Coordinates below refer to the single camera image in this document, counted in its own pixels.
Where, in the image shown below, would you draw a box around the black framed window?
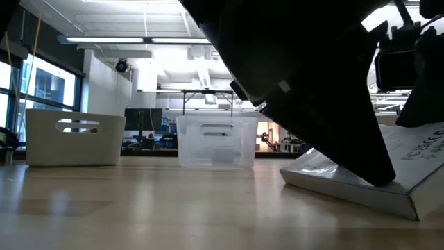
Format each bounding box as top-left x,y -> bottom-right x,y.
0,51 -> 84,143

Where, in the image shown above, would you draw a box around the black wall camera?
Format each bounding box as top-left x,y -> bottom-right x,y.
115,58 -> 130,74

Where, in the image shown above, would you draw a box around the long ceiling light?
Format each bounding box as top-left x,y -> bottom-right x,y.
65,36 -> 145,44
151,37 -> 212,44

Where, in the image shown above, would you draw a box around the black computer monitor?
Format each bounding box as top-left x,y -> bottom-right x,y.
124,108 -> 163,150

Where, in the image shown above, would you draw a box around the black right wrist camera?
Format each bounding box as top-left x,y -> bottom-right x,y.
374,20 -> 419,92

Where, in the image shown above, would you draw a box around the clear translucent plastic bin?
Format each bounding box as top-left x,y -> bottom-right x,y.
176,115 -> 259,169

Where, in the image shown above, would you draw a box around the blue storage boxes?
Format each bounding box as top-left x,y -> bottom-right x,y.
161,117 -> 178,135

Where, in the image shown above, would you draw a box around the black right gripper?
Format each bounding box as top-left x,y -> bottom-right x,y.
178,0 -> 393,108

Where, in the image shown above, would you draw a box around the grey cardboard box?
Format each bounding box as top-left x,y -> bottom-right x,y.
280,121 -> 444,221

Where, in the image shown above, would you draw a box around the black folding table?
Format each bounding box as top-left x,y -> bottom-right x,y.
181,89 -> 240,117

